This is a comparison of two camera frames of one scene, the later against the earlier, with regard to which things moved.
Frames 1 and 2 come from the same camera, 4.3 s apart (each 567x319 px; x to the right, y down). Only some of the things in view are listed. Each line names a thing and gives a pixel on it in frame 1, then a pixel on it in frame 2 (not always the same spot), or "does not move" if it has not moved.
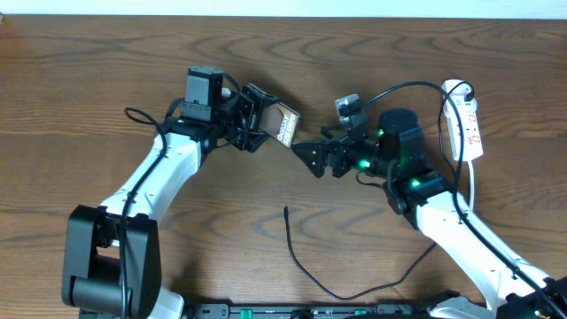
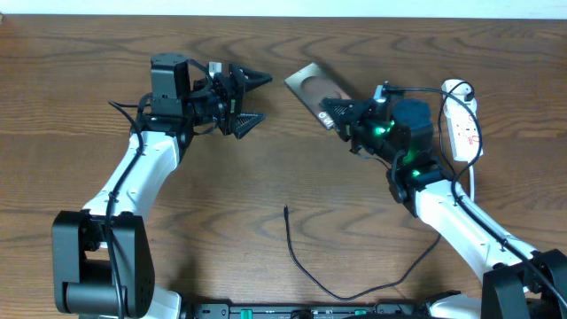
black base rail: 269,311 does not move
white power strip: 470,133 does not move
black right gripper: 338,147 to 353,113
